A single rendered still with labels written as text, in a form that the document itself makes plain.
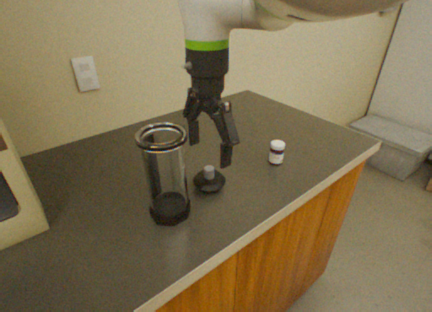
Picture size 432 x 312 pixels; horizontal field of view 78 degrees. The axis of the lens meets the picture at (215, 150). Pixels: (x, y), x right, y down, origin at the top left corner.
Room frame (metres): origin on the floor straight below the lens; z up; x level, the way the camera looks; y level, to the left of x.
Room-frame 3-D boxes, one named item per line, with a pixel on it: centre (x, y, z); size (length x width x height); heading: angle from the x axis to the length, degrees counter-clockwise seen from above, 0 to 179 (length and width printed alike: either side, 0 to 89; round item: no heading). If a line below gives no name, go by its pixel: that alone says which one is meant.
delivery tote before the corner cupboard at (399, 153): (2.07, -1.57, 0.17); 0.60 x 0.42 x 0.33; 36
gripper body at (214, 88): (0.59, 0.02, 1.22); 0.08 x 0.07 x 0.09; 38
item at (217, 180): (0.59, 0.02, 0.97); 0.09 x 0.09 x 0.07
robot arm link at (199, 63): (0.58, 0.02, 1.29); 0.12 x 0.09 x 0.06; 128
